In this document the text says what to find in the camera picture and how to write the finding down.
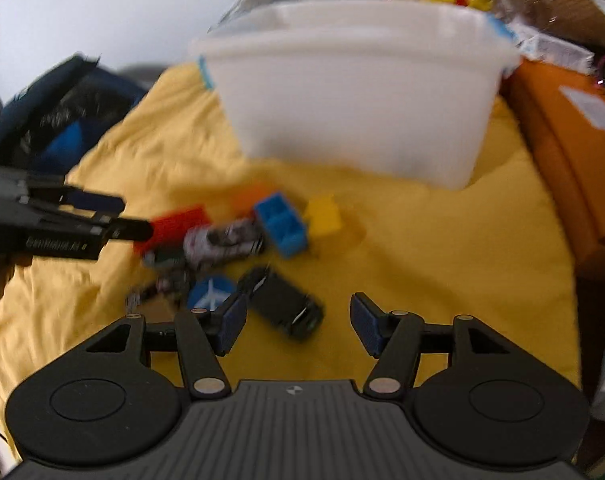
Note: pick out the white toy police car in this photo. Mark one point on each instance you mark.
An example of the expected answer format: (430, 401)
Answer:
(217, 242)

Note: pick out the yellow cloth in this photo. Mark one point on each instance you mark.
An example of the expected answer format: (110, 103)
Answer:
(407, 270)

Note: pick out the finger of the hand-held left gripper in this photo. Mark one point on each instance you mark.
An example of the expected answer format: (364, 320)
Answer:
(95, 201)
(127, 230)

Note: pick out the blue round tile white plane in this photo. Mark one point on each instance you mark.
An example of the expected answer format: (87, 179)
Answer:
(210, 290)

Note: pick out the orange box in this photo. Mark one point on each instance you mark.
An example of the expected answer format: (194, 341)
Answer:
(547, 135)

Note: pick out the dark toy car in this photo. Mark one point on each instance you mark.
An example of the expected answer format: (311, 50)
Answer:
(282, 302)

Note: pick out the black and blue backpack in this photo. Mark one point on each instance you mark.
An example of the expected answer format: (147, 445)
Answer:
(57, 110)

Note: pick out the white plastic bin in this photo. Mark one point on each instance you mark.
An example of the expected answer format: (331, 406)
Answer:
(357, 110)

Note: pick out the light blue building brick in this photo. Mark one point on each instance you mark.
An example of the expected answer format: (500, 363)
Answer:
(282, 225)

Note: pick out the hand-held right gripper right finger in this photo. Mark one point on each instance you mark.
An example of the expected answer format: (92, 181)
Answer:
(367, 327)

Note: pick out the small yellow building brick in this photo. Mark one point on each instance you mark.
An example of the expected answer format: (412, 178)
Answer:
(325, 217)

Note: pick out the brown cardboard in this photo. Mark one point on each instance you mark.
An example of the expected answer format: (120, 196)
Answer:
(562, 5)

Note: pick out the white and blue carton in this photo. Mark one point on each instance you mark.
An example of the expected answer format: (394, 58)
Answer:
(552, 47)

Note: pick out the small orange building brick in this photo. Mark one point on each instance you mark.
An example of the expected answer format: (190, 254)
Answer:
(250, 197)

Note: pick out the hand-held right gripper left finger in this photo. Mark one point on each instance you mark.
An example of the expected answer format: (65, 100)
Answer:
(232, 322)

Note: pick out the long red building brick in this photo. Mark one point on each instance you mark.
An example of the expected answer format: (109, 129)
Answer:
(175, 222)

